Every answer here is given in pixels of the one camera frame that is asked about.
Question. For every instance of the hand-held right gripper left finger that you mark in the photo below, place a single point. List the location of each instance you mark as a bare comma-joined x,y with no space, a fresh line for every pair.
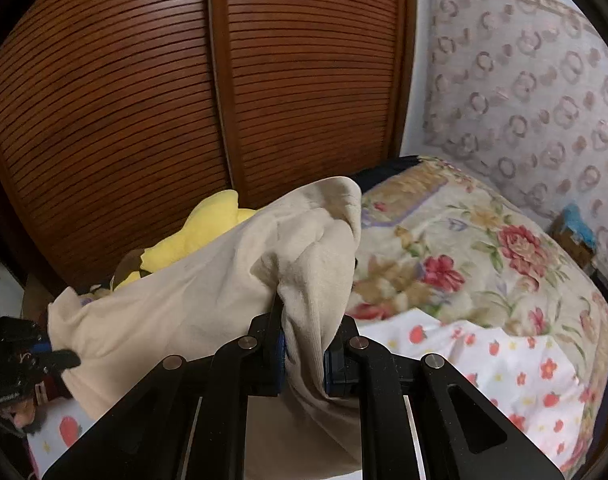
281,350

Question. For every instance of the strawberry print bed sheet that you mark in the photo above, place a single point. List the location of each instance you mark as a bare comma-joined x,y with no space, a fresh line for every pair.
484,360

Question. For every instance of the black flat device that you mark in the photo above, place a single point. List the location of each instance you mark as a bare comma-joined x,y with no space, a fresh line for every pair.
606,287

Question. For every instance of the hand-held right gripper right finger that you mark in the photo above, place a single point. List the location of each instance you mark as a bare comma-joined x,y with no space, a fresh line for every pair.
330,370

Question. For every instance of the blue crumpled cloth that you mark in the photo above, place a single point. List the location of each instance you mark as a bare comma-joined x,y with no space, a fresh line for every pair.
581,225

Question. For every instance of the yellow plush toy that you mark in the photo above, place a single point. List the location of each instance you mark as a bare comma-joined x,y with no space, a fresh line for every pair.
204,230

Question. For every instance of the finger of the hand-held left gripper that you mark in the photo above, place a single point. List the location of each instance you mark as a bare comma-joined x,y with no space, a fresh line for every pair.
61,359

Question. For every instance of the beige garment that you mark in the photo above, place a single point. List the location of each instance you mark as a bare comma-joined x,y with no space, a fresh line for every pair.
209,300

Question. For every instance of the floral blanket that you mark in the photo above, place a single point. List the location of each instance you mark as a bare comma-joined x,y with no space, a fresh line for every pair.
484,240

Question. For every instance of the person's left hand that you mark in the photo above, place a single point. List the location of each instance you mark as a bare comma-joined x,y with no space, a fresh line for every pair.
19,417

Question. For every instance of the small cardboard box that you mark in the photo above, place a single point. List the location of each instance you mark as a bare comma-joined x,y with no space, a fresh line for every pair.
564,240

